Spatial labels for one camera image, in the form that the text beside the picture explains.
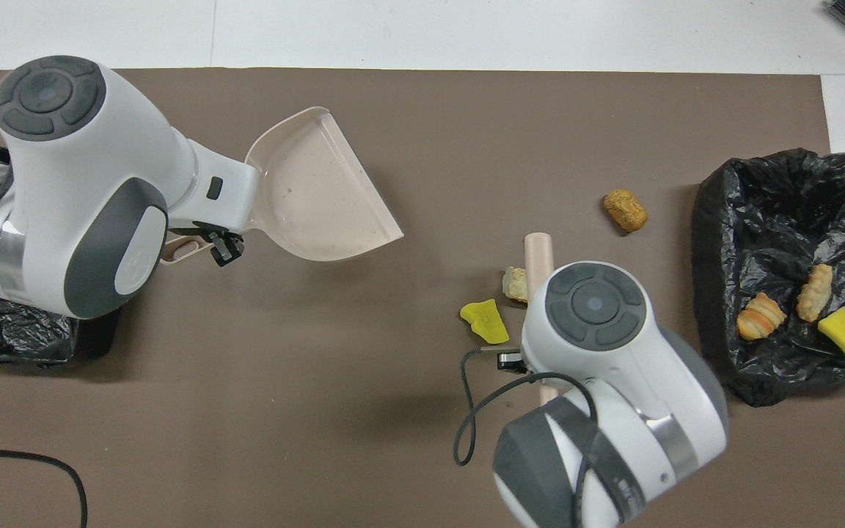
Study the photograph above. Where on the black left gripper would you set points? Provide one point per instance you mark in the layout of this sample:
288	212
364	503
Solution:
188	229

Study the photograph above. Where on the yellow sponge piece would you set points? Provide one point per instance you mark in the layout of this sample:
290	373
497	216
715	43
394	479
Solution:
486	323

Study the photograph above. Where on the pale angular bread chunk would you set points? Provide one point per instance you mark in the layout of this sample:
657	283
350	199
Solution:
516	284

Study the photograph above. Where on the beige plastic dustpan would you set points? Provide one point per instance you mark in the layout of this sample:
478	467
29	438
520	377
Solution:
320	198

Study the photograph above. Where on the beige brush with black bristles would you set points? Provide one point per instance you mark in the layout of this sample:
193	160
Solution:
540	257

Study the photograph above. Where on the golden fried croquette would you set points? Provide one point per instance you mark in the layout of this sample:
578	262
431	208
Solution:
626	210

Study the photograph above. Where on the striped orange croissant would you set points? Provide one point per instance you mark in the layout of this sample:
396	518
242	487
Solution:
760	317

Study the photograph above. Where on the pale rounded bread piece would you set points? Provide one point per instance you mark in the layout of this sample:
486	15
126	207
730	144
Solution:
815	293

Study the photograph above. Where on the yellow sponge wedge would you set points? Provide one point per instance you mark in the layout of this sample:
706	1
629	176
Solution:
843	332

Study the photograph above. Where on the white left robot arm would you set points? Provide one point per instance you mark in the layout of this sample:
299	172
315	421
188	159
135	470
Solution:
85	183

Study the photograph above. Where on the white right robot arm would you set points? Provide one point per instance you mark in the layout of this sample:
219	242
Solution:
613	367

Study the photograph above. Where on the bin with taut black bag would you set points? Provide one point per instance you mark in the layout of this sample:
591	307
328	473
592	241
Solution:
12	337

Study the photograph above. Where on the bin with loose black bag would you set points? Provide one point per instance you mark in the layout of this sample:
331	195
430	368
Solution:
774	220

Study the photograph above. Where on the brown table mat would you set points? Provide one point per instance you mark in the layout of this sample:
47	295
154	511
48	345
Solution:
320	440

